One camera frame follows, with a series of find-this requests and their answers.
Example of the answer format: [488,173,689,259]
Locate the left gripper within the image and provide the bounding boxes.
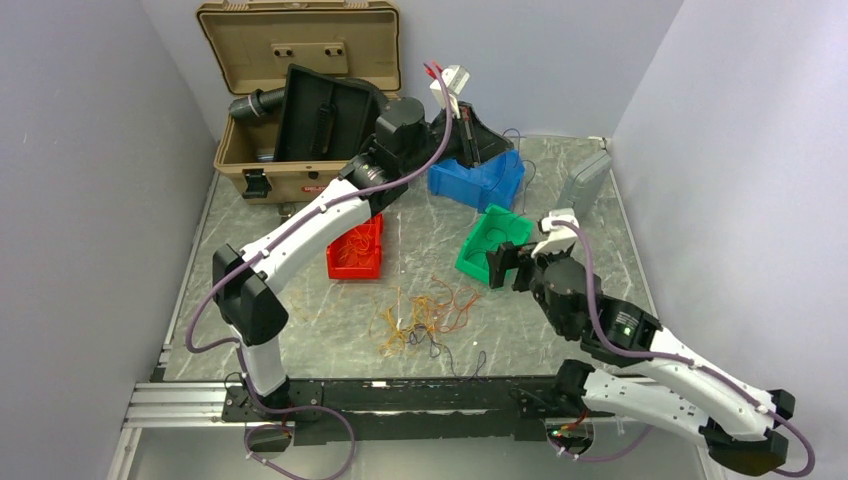
[401,102,514,175]

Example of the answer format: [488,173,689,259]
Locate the purple wires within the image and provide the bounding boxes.
[473,221,525,256]

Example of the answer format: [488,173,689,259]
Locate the purple wire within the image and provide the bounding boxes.
[500,127,538,217]

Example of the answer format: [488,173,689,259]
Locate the orange wires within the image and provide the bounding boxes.
[341,225,380,270]

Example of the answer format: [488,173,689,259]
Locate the wire bundle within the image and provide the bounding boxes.
[288,274,490,382]

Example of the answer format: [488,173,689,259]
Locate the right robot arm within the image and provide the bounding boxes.
[486,242,795,476]

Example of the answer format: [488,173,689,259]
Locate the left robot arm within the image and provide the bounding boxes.
[213,98,513,420]

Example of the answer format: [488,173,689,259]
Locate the green plastic bin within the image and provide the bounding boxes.
[455,204,534,284]

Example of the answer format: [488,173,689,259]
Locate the black tray insert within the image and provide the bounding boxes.
[274,64,389,162]

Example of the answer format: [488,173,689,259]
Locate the blue plastic bin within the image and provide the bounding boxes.
[427,150,525,212]

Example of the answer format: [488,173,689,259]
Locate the grey plastic case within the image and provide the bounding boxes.
[555,150,613,219]

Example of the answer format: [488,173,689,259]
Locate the red plastic bin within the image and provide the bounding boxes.
[325,214,384,280]

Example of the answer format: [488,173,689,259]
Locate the silver open-end wrench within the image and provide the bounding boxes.
[278,203,298,221]

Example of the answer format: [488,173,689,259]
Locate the tan plastic toolbox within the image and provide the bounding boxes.
[196,1,402,204]

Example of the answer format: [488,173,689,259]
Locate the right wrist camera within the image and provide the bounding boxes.
[531,208,579,258]

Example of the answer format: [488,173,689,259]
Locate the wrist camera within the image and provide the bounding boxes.
[531,208,579,258]
[424,62,471,118]

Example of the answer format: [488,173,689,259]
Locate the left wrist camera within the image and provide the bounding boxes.
[424,62,471,118]

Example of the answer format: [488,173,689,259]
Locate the black corrugated hose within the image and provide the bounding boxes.
[228,78,397,161]

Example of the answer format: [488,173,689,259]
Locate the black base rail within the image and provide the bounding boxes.
[220,376,586,446]

